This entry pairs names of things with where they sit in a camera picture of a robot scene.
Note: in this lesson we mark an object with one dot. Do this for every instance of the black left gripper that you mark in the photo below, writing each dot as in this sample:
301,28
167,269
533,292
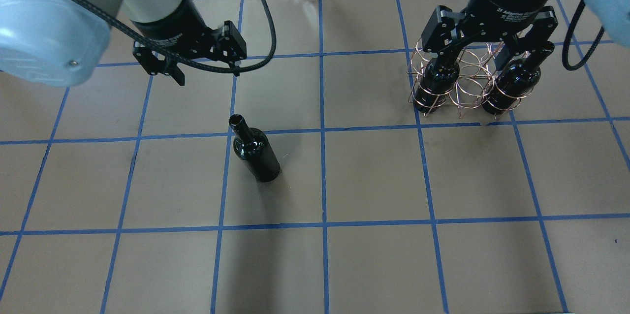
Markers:
183,27

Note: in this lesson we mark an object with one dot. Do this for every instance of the dark wine bottle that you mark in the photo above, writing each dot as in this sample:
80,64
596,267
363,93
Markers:
252,147

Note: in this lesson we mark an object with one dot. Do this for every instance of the dark bottle in basket rear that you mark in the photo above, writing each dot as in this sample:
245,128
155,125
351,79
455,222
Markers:
516,81

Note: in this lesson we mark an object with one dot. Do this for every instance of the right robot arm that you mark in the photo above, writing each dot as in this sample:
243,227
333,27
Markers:
613,15

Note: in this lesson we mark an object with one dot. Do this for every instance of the dark bottle in basket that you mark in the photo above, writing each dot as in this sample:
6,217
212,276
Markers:
516,81
434,84

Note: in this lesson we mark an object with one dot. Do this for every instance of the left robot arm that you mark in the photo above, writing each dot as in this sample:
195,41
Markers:
60,42

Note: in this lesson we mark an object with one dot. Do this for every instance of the dark bottle in basket front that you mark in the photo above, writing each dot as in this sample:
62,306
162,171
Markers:
434,84

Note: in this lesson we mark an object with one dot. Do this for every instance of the copper wire wine basket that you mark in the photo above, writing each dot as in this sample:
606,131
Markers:
464,100

